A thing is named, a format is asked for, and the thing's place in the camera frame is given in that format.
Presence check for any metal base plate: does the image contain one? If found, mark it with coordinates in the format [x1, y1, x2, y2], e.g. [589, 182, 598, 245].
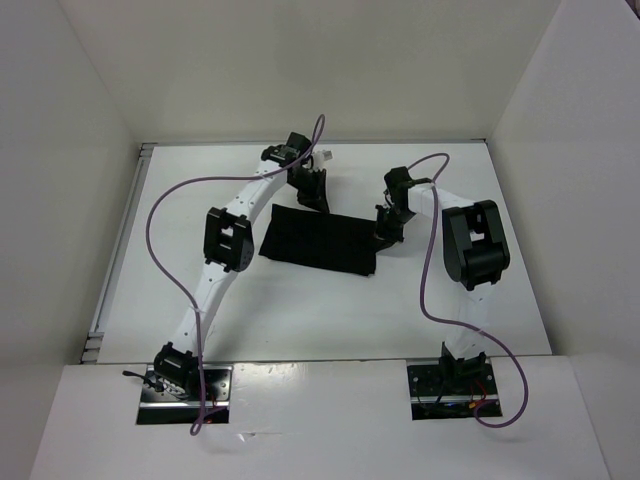
[406, 359, 502, 421]
[136, 364, 233, 426]

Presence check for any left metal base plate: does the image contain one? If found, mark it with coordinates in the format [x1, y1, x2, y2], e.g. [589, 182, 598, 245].
[136, 364, 233, 426]

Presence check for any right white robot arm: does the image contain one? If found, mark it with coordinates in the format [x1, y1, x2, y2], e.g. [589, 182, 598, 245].
[374, 181, 510, 393]

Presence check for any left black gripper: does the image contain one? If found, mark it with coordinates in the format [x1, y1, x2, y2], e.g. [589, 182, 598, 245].
[287, 168, 329, 215]

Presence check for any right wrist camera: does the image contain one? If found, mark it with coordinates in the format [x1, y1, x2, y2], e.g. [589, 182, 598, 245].
[384, 166, 432, 203]

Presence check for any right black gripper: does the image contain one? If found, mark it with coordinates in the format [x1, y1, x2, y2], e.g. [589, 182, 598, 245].
[372, 204, 417, 253]

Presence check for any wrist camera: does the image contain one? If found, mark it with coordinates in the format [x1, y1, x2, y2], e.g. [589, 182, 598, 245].
[261, 132, 333, 169]
[384, 166, 432, 203]

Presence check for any black skirt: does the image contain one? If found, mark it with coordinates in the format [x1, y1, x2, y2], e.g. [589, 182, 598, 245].
[259, 205, 376, 277]

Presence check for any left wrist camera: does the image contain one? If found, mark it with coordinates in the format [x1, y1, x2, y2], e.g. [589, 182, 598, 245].
[261, 132, 333, 169]

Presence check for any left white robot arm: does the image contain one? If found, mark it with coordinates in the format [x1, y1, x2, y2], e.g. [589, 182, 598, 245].
[145, 151, 329, 400]

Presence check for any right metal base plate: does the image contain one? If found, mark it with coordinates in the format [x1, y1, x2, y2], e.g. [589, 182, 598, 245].
[406, 359, 502, 421]

